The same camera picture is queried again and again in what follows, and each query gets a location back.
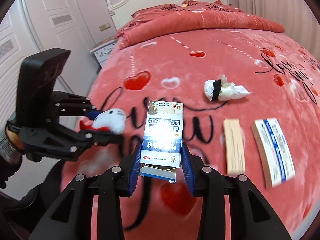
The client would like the crumpled tissue black band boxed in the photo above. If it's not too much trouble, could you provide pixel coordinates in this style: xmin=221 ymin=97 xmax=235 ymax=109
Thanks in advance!
xmin=203 ymin=75 xmax=252 ymax=102

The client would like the white blue long box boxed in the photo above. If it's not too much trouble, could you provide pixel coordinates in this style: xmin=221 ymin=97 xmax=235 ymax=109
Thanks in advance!
xmin=252 ymin=118 xmax=296 ymax=188

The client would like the person left hand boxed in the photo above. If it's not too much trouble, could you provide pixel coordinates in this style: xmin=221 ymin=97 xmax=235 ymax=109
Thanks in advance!
xmin=5 ymin=128 xmax=24 ymax=150

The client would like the white wardrobe door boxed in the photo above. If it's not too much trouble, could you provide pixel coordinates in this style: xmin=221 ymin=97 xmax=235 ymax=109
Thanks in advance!
xmin=1 ymin=0 xmax=99 ymax=125

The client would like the beige long carton box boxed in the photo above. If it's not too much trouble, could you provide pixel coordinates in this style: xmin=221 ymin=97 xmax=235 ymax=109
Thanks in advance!
xmin=223 ymin=119 xmax=246 ymax=176

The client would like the blue white medicine box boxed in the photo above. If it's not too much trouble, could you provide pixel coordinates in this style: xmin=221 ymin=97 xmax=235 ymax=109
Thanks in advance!
xmin=140 ymin=101 xmax=183 ymax=183

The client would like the white plush red bow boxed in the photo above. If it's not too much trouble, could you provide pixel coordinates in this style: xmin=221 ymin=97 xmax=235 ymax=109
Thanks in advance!
xmin=79 ymin=108 xmax=126 ymax=135

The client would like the wall power outlet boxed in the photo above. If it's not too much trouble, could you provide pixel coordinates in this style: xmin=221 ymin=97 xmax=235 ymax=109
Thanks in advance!
xmin=99 ymin=22 xmax=111 ymax=31

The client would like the pink red bed blanket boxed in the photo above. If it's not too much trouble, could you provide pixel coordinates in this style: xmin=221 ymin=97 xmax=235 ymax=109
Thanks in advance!
xmin=60 ymin=28 xmax=320 ymax=240

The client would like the folded red quilt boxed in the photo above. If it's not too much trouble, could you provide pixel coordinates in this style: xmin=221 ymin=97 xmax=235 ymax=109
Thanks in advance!
xmin=115 ymin=0 xmax=285 ymax=49

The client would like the white curtain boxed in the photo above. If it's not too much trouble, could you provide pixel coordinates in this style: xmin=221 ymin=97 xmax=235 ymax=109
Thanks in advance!
xmin=238 ymin=0 xmax=320 ymax=59

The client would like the dark grey sleeve forearm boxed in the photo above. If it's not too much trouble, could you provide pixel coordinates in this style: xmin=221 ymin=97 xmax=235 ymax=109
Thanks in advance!
xmin=0 ymin=126 xmax=23 ymax=189

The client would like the white nightstand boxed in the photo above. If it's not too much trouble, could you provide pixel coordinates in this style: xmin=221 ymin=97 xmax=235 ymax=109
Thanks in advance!
xmin=89 ymin=38 xmax=117 ymax=68

